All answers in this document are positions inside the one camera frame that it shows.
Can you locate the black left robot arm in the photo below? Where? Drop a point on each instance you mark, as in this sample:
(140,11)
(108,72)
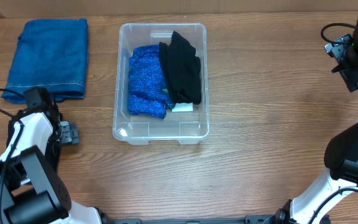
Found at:
(30,189)

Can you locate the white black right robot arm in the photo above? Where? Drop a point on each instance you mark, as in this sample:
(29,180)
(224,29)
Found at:
(340,177)

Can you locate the white paper label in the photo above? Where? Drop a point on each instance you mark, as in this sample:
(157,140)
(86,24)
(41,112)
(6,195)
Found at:
(183,107)

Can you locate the black cloth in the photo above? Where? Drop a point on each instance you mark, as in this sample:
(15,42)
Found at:
(52,151)
(183,70)
(163,52)

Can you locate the clear plastic storage bin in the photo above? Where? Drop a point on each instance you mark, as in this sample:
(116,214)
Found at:
(185,127)

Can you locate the blue denim cloth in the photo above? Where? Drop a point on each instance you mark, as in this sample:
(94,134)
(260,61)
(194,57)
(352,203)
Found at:
(51,54)

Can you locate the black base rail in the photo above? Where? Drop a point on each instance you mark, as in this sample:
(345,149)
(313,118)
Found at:
(248,219)

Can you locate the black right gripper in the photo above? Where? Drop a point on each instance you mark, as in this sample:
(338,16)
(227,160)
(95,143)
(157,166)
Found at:
(350,74)

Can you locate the blue green glitter cloth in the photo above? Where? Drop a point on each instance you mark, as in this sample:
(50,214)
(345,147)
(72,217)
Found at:
(147,88)

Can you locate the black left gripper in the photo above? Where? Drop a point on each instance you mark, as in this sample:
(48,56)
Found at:
(71,133)

